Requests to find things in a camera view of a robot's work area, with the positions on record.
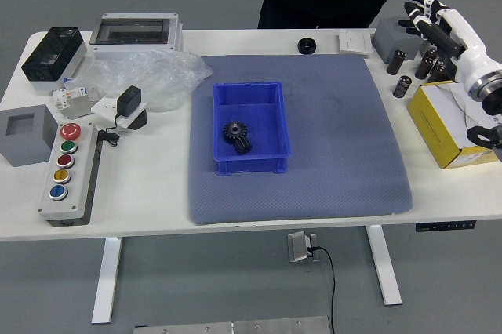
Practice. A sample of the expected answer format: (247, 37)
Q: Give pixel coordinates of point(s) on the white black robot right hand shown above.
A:
(470, 48)

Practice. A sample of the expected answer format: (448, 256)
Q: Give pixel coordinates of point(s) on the big black gear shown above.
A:
(233, 131)

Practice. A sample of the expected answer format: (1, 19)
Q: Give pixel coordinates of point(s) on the small black gear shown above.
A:
(245, 146)

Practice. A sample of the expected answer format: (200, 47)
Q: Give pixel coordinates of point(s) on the yellow white cardboard box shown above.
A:
(439, 114)

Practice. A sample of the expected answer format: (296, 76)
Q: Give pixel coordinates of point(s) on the blue plastic box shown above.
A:
(255, 102)

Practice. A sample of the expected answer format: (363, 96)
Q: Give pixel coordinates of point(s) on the grey distribution box clear window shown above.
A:
(133, 46)

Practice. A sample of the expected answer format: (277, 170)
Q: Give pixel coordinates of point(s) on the silver floor socket box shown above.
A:
(298, 245)

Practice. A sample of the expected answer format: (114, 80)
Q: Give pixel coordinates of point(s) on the dark brown capacitor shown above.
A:
(437, 73)
(428, 53)
(402, 87)
(396, 62)
(423, 68)

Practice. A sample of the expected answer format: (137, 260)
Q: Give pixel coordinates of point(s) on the grey block with round hole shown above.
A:
(386, 42)

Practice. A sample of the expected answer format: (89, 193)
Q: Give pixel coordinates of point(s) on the black table control panel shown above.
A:
(445, 226)

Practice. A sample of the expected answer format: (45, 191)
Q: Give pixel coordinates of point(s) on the clear plastic bag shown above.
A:
(157, 71)

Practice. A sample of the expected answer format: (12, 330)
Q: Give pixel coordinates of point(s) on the grey-blue foam mat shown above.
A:
(313, 193)

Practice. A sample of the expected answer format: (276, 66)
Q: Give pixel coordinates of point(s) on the white table leg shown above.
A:
(106, 279)
(385, 267)

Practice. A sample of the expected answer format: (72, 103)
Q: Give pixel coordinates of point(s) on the black power adapter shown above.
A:
(128, 100)

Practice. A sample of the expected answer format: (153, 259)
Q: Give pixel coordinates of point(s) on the black socket base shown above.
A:
(139, 122)

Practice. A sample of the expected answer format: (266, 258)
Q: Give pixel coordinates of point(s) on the white socket plate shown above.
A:
(104, 106)

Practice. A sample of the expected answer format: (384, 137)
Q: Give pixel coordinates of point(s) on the white circuit breaker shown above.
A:
(74, 100)

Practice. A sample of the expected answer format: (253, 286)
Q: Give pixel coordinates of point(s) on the grey five-button control station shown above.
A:
(64, 177)

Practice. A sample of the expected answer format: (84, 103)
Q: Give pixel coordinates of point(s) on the grey block with square hole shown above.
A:
(23, 142)

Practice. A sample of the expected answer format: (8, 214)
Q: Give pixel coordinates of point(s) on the grey metal plate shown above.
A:
(235, 327)

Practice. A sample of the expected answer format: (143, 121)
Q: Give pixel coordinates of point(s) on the white wall switch plate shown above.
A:
(355, 44)

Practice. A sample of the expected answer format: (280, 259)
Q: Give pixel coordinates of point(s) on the grey enclosure with black lid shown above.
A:
(51, 55)

